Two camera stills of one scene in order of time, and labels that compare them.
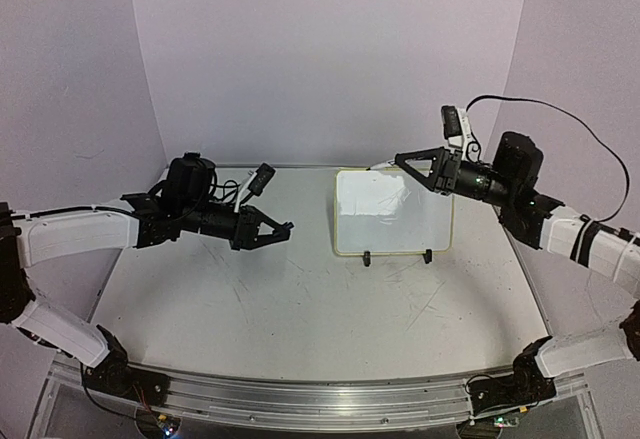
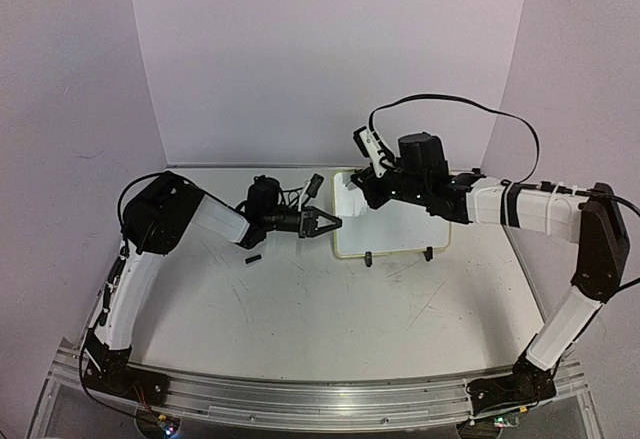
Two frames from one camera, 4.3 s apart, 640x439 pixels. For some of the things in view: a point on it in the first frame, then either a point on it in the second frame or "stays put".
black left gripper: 245,231 -> 311,222
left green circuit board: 168,423 stays put
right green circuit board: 511,420 stays put
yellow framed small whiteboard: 384,211 stays put
